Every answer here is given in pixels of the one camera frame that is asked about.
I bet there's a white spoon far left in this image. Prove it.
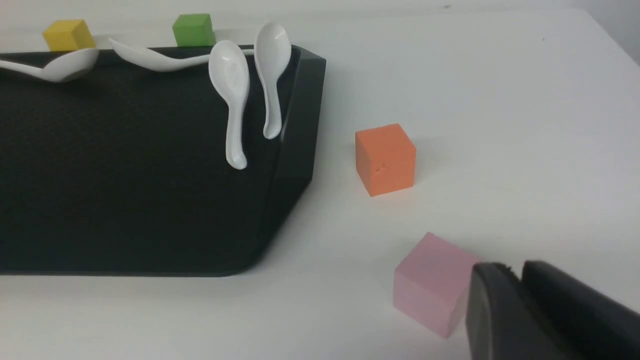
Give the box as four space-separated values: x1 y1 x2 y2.
0 48 99 84

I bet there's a black serving tray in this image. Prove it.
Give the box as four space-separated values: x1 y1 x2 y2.
0 46 327 277

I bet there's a yellow cube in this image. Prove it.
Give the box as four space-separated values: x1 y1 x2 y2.
42 19 97 52

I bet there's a pink cube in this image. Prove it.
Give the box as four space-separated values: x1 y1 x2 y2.
392 232 480 338

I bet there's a white spoon top middle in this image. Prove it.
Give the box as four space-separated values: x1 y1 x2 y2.
108 38 256 73

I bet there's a white spoon far right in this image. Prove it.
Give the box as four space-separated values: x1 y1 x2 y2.
254 22 292 140

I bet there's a white spoon large centre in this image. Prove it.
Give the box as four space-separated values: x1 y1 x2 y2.
208 39 250 170

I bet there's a green cube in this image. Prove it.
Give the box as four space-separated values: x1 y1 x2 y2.
172 13 217 47

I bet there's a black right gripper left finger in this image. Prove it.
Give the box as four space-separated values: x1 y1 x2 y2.
465 263 570 360

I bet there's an orange cube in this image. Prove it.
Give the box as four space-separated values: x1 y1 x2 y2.
354 123 417 197

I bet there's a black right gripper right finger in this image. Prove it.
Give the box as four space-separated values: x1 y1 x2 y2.
521 260 640 360

